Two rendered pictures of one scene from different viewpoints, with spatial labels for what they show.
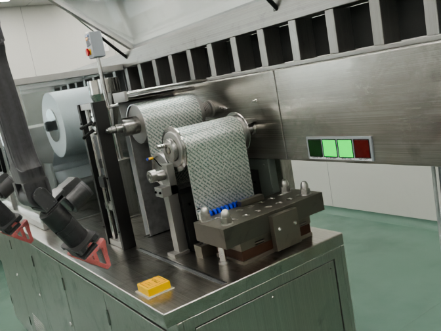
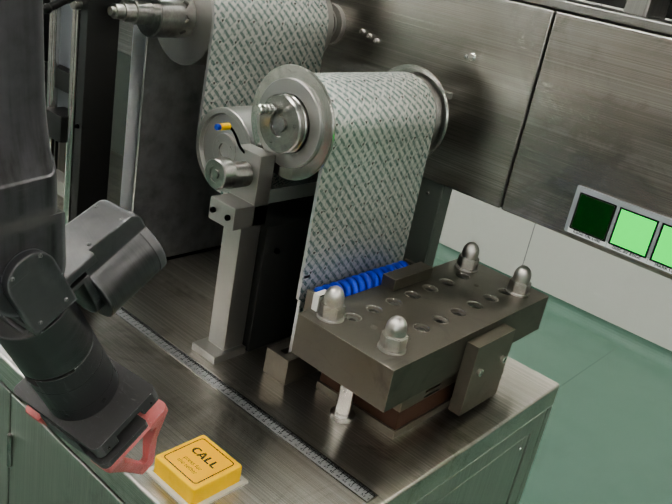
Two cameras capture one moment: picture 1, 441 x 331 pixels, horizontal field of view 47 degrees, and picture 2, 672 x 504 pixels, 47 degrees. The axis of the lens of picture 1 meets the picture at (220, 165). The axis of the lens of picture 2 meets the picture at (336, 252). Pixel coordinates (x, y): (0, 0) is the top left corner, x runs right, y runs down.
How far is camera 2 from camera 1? 75 cm
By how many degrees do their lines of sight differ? 22
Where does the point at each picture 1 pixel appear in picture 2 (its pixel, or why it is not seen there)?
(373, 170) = not seen: hidden behind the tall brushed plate
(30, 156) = (27, 135)
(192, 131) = (349, 96)
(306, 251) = (508, 422)
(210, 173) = (353, 201)
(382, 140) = not seen: outside the picture
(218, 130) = (397, 107)
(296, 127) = (558, 155)
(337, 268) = (528, 448)
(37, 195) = (22, 279)
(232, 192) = (373, 247)
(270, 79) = (535, 27)
